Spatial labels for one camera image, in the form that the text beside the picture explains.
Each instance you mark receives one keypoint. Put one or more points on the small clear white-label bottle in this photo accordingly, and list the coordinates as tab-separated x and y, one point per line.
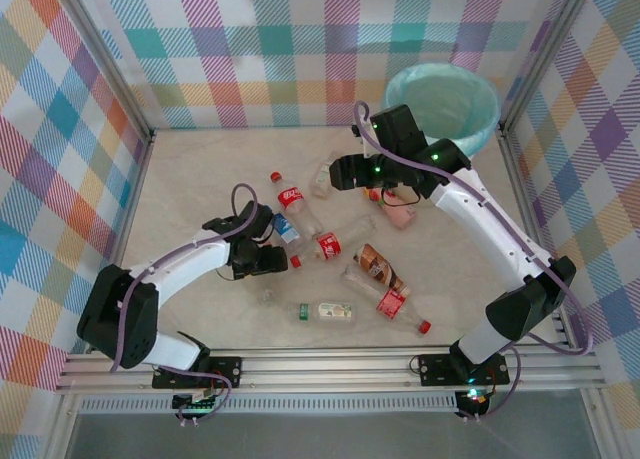
321	181

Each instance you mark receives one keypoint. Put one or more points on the blue label water bottle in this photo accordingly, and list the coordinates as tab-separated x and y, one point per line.
286	229

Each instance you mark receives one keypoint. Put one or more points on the red label cola bottle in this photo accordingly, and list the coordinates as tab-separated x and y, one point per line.
391	304
291	199
327	246

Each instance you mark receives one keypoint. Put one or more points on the brown chocolate drink bottle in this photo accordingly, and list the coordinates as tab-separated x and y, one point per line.
375	266

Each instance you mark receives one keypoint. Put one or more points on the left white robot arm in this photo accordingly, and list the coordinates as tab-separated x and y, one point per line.
190	259

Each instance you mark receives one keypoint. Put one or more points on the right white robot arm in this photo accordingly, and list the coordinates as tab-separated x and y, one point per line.
475	219

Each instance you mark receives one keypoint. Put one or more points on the light green bin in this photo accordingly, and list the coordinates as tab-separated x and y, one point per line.
450	99

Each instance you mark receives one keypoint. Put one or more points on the pink juice bottle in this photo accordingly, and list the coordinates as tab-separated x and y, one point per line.
400	216

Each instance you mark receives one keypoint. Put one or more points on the clear green-label bottle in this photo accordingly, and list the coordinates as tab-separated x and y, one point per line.
327	311

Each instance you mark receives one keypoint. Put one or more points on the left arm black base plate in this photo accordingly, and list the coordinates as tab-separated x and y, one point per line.
230	366

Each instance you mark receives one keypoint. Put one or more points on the wide aluminium base rail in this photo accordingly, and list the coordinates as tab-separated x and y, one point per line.
325	369

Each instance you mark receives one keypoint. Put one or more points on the aluminium frame post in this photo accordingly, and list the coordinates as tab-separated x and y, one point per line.
543	54
104	54

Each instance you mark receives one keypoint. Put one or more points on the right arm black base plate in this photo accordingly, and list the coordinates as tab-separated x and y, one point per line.
435	369

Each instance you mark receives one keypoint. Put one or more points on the aluminium frame leg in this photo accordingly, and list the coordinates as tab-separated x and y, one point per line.
600	429
62	429

